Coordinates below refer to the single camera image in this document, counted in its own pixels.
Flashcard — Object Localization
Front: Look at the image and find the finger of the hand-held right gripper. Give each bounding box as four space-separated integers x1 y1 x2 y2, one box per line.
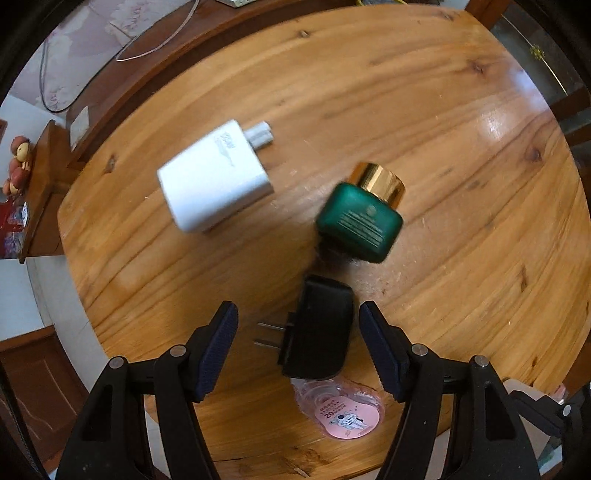
508 390 585 462

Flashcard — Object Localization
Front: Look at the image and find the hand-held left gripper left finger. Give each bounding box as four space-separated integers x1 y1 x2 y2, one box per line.
55 300 239 480

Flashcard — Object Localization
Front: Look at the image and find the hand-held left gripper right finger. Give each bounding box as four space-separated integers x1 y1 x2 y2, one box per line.
359 301 541 480

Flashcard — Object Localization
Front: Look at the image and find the black plug charger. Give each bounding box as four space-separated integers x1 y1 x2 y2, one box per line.
252 274 355 380

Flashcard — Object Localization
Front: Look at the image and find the pink correction tape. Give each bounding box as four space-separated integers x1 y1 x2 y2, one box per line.
291 376 386 439

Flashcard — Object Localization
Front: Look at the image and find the green bottle with gold cap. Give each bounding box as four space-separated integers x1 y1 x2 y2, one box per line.
315 161 406 265

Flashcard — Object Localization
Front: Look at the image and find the white plug charger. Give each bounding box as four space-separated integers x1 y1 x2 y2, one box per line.
157 119 276 234

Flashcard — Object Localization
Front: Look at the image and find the brown wooden cabinet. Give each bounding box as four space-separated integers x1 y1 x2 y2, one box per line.
0 325 88 462

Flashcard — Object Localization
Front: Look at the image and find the red printed packet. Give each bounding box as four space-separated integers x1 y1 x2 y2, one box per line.
0 200 31 259

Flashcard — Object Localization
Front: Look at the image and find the white card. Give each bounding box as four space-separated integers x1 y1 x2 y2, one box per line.
69 106 90 151

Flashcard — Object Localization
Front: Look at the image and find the stuffed toy figure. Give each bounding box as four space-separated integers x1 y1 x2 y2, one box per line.
2 135 35 197

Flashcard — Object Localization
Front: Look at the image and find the glass door cabinet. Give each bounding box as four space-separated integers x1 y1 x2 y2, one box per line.
466 0 591 139

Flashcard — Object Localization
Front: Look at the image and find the grey cable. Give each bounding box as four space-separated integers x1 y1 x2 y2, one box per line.
115 0 201 63

